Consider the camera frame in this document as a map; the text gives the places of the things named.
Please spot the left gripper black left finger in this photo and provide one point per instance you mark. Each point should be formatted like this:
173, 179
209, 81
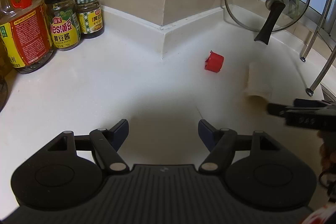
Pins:
106, 144

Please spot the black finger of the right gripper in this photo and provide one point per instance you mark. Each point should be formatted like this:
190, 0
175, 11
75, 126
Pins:
310, 103
279, 110

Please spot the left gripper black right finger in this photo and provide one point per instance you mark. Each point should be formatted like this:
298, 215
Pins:
220, 144

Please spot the white paper cup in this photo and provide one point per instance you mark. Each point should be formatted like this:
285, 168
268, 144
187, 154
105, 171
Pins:
258, 90

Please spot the red plastic bottle cap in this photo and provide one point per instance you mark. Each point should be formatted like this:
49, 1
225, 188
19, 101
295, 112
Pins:
214, 62

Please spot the person's right hand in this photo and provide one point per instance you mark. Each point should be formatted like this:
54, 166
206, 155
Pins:
327, 151

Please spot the stainless steel sink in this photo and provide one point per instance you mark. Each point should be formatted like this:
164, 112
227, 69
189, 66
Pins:
327, 95

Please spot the dark soy sauce bottle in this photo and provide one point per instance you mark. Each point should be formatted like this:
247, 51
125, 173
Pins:
5, 68

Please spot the yellow bean sauce jar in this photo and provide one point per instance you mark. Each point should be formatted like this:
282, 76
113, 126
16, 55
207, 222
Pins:
63, 24

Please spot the checkered lid sauce jar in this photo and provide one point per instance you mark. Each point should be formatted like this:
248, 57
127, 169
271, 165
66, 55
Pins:
89, 14

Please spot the stainless steel dish rack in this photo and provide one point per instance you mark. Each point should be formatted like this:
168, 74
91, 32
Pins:
330, 60

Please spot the cooking oil bottle red handle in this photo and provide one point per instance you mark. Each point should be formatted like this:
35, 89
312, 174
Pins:
25, 35

